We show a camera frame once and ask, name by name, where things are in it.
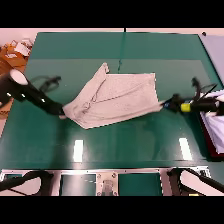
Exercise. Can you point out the white garment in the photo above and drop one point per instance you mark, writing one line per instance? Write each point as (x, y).
(216, 128)

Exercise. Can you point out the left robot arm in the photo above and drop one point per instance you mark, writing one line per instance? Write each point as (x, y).
(23, 89)

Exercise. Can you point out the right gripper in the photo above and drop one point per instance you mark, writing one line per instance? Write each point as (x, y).
(174, 102)

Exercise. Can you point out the silver frame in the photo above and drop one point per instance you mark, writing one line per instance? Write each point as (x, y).
(106, 181)

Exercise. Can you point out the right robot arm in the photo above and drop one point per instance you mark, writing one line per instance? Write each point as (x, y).
(207, 105)

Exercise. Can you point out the brown cardboard box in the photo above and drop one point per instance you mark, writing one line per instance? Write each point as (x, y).
(13, 55)

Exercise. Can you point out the beige T-shirt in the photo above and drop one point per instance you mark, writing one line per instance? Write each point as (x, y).
(116, 98)

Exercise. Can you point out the dark red garment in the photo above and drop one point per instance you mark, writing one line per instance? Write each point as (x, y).
(210, 146)

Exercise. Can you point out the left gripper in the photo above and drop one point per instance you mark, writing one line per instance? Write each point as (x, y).
(55, 107)

